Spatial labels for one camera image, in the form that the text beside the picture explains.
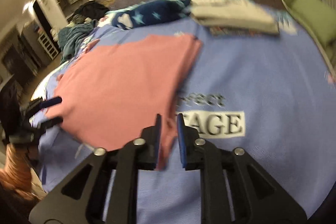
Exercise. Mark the folded white grey cloth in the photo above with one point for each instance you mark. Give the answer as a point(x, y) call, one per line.
point(233, 14)

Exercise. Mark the dark cabinet furniture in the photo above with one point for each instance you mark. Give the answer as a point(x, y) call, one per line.
point(22, 55)

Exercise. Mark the teal fleece blanket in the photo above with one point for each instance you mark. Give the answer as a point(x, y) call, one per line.
point(70, 39)

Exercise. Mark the left forearm peach sleeve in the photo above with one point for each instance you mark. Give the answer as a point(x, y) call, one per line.
point(16, 179)

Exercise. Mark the left hand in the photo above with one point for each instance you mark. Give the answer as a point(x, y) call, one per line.
point(29, 152)

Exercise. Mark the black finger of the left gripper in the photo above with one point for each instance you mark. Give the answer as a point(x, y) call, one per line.
point(49, 123)
point(51, 102)

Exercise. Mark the navy star fleece blanket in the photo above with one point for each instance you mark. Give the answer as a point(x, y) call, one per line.
point(150, 13)

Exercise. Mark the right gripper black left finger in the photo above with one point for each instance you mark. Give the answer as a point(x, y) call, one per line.
point(138, 154)

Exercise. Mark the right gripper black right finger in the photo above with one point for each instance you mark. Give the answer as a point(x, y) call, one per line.
point(199, 154)

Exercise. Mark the white slatted rack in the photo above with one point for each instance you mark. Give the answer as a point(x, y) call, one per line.
point(48, 45)

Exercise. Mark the pink cloth garment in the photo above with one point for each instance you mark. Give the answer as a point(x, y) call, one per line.
point(110, 93)

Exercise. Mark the black clothes pile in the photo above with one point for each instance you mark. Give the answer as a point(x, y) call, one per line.
point(91, 9)

